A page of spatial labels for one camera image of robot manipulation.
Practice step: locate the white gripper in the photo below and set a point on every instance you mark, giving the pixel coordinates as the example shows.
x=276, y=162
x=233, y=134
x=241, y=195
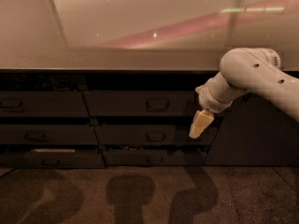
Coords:
x=209, y=101

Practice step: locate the grey drawer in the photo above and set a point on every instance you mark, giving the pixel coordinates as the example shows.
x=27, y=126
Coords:
x=151, y=135
x=79, y=159
x=47, y=135
x=140, y=103
x=154, y=157
x=42, y=104

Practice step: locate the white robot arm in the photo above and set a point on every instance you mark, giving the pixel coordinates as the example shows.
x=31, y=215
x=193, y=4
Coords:
x=245, y=70

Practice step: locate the dark items in left drawer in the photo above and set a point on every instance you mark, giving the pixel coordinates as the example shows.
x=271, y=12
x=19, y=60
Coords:
x=37, y=82

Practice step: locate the white object in bottom drawer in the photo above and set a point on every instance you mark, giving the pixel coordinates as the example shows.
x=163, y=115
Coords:
x=53, y=150

